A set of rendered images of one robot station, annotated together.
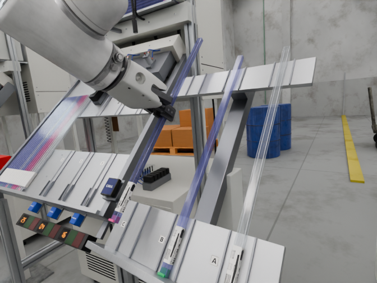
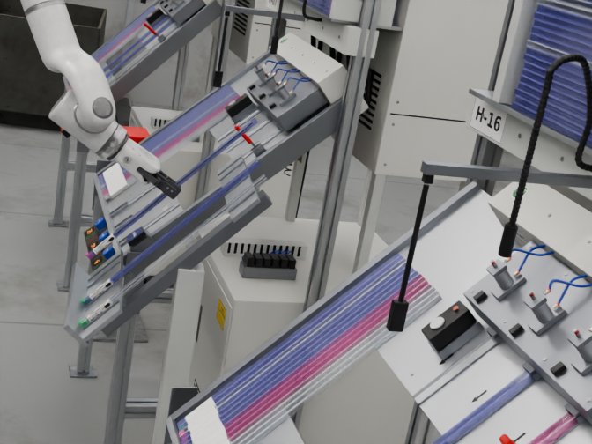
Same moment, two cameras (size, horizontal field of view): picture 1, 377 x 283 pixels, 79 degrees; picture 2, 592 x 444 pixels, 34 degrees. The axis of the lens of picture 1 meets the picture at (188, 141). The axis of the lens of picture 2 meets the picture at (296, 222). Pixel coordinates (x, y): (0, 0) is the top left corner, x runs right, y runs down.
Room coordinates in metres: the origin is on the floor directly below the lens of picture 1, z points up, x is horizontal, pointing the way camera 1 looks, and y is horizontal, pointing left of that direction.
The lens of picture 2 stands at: (-0.88, -1.53, 1.65)
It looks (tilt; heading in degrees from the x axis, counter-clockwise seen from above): 18 degrees down; 40
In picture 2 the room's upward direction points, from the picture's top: 10 degrees clockwise
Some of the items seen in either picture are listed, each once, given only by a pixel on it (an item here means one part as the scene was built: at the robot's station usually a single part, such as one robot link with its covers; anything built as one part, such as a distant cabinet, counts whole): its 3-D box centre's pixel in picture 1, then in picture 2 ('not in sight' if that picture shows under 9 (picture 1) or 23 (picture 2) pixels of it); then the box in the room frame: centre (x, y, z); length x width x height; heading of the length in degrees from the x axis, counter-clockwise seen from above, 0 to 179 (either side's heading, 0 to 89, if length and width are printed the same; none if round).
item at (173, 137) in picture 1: (180, 130); not in sight; (4.68, 0.15, 0.41); 1.46 x 1.12 x 0.82; 56
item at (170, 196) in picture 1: (158, 218); (292, 344); (1.29, 0.22, 0.31); 0.70 x 0.65 x 0.62; 60
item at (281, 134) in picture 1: (269, 128); not in sight; (3.98, -1.44, 0.41); 1.12 x 0.68 x 0.82; 153
